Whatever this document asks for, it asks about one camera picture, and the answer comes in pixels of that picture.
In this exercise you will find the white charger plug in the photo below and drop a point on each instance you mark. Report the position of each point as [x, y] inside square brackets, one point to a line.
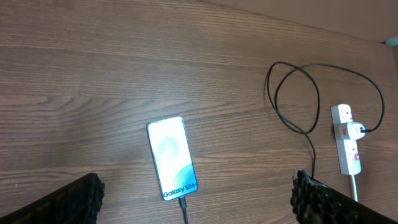
[351, 131]

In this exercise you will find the Samsung Galaxy smartphone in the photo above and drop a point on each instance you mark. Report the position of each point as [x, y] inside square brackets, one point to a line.
[172, 158]

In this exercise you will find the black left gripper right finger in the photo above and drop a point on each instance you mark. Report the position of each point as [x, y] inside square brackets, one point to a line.
[316, 203]

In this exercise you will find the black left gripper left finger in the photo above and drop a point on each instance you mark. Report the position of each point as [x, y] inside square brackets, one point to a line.
[78, 202]

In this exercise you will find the white power strip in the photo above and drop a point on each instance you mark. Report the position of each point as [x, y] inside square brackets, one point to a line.
[347, 148]

